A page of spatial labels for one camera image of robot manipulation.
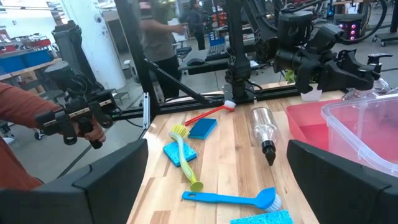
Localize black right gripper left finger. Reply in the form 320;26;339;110
0;138;149;224

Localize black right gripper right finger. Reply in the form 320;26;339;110
285;139;398;224

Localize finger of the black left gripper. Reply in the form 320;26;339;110
337;49;369;68
318;60;376;92

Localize clear soap dispenser bottle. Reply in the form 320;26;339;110
343;52;393;101
249;106;280;167

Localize light blue sponge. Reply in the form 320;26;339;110
162;139;198;168
229;210;295;224

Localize green dish brush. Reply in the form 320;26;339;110
169;123;205;192

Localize blue plastic scoop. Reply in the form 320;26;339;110
182;186;283;213

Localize person's forearm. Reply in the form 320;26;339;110
0;81;65;191

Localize computer tower pink lights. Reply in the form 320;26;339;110
334;14;358;42

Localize green plant in white pot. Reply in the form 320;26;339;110
284;70;323;103

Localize black wheeled base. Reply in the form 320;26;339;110
371;30;398;47

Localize red plastic tray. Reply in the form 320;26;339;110
285;98;398;166

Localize tall clear plastic bin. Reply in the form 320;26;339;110
320;93;398;178

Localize person's hand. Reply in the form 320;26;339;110
62;119;107;144

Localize black computer desk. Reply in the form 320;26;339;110
178;46;261;76

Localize blue rack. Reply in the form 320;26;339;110
207;32;227;57

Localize black computer mouse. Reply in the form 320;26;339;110
186;57;206;67

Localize red dish brush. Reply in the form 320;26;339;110
184;99;237;127

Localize person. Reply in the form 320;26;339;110
138;0;188;101
185;0;206;51

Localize dark blue sponge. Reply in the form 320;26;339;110
187;117;218;141

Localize blue storage bin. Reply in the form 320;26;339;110
0;49;53;75

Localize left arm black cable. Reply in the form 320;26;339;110
337;0;389;44

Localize black teleoperation leader handle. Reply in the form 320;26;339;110
34;88;118;151

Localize black aluminium rig frame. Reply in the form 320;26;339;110
113;0;301;130

